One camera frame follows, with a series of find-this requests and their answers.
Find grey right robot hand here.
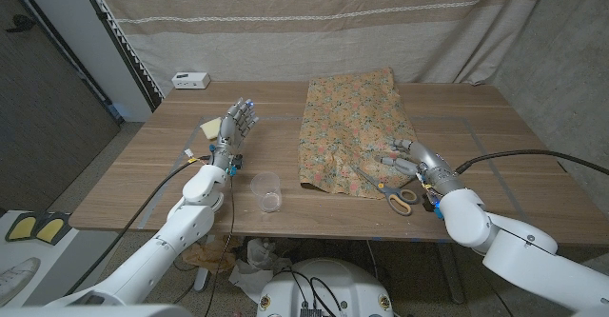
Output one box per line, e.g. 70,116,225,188
375,138,465,195

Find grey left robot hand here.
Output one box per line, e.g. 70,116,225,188
211,97,261,170

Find grey scissors with yellow grips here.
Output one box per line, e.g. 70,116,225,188
351,164,421,217

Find yellow sponge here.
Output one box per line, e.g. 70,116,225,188
199,116,224,141

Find clear plastic cup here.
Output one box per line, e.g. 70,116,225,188
249,170,284,213

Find crumpled brown paper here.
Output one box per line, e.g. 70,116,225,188
182,236,244,274

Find crumpled white paper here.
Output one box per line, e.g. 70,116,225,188
227,238,292,304

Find white power strip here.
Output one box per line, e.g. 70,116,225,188
171,71,212,90

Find grey table leg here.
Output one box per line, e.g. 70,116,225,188
435,243,465,305

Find beige striped curtain backdrop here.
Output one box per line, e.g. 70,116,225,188
88,0,556,97

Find white table leg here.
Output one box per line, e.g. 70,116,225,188
193,234,215,292

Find black pole with zigzag strip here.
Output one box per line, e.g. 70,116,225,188
75,0,166,111

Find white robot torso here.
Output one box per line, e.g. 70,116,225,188
256,258,395,317

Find white floor platform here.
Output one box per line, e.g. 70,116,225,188
0,209,125,308

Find yellow and black foot pedals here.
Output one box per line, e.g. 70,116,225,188
5,210,72,245

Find white shoe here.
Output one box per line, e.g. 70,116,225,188
0,257,42,304

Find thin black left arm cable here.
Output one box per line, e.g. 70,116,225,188
204,173,237,317

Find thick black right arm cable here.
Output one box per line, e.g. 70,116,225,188
454,149,609,176

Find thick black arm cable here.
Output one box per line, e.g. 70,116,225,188
64,154,210,297
454,149,609,176

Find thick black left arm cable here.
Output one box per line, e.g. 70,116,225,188
64,154,210,297

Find black torso cables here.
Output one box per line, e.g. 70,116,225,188
280,265,346,317

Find black door handle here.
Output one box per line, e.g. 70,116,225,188
5,14,37,33

